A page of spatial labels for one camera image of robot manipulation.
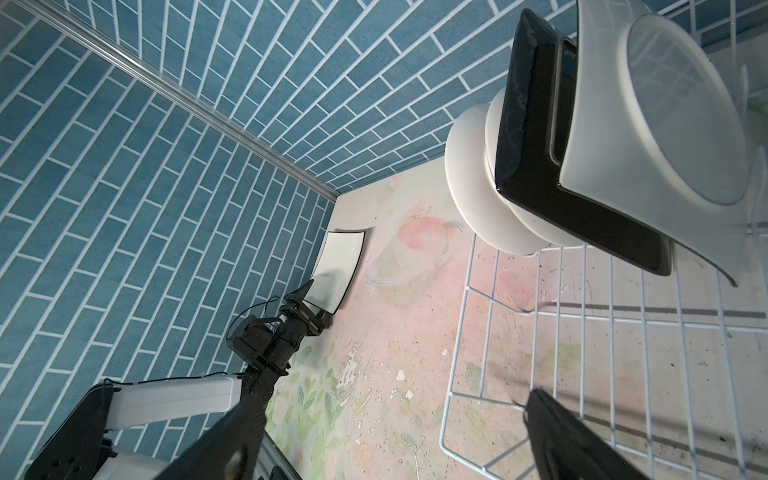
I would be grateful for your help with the left corner metal profile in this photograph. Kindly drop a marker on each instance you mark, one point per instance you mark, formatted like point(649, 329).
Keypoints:
point(60, 19)

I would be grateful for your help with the round white plate outer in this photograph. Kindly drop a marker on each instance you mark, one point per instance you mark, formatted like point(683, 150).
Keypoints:
point(482, 208)

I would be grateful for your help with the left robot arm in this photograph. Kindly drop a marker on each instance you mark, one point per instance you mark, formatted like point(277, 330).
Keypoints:
point(81, 448)

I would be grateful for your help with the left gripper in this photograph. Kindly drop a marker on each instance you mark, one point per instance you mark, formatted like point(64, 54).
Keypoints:
point(300, 320)

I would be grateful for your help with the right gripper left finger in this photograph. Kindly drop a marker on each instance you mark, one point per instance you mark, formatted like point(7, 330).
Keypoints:
point(229, 449)

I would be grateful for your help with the white square plate black rim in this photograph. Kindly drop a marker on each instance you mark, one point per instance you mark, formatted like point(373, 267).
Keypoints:
point(656, 136)

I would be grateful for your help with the white wire dish rack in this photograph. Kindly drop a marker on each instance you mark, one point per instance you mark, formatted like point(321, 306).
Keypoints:
point(669, 371)

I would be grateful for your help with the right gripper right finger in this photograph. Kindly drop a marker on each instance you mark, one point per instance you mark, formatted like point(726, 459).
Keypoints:
point(564, 448)

